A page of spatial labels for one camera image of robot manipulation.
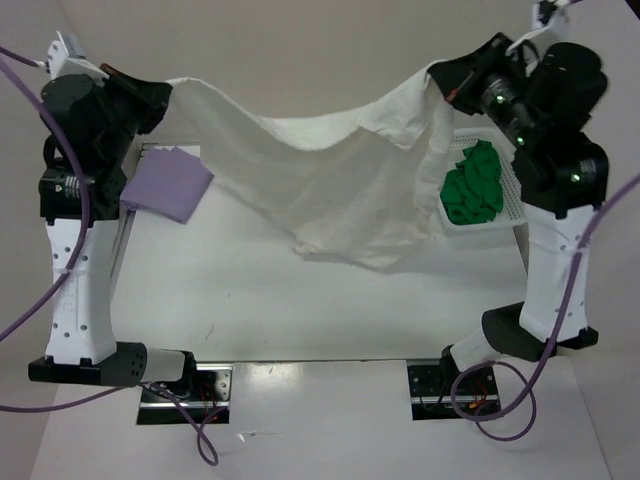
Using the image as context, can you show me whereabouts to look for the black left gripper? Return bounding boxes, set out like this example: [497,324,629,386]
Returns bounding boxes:
[93,62,173,163]

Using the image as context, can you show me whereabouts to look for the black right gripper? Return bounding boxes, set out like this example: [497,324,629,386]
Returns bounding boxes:
[426,30,541,146]

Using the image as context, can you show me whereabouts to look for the purple t-shirt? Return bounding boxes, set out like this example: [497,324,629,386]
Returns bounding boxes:
[120,147,214,224]

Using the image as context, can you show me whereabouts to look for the cream white t-shirt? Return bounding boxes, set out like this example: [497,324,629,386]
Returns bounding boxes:
[171,70,454,270]

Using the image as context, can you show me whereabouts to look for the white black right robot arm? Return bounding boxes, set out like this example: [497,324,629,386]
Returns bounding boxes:
[429,34,609,393]

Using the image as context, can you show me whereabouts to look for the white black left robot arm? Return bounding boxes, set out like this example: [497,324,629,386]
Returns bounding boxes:
[28,63,200,400]

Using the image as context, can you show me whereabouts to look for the green garment in basket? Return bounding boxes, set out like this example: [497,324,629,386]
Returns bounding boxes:
[440,140,504,226]

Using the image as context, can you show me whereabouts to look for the white plastic laundry basket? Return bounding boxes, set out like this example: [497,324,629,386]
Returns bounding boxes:
[438,128,525,235]

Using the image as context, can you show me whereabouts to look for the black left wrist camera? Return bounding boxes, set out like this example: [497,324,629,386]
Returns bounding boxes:
[42,32,109,81]

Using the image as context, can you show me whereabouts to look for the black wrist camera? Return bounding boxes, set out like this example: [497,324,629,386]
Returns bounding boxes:
[42,32,109,81]
[504,0,584,56]

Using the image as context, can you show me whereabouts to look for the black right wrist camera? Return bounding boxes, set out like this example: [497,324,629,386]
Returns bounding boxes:
[504,0,584,56]

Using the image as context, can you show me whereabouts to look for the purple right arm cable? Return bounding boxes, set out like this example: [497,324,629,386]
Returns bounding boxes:
[449,172,640,442]

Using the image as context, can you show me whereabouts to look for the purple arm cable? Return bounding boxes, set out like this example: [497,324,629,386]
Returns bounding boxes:
[0,46,221,467]
[449,172,640,442]

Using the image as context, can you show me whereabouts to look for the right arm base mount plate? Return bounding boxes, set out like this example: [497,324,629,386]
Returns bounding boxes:
[406,360,501,421]

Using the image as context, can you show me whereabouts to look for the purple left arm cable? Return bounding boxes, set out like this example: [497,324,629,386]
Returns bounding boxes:
[0,46,221,467]

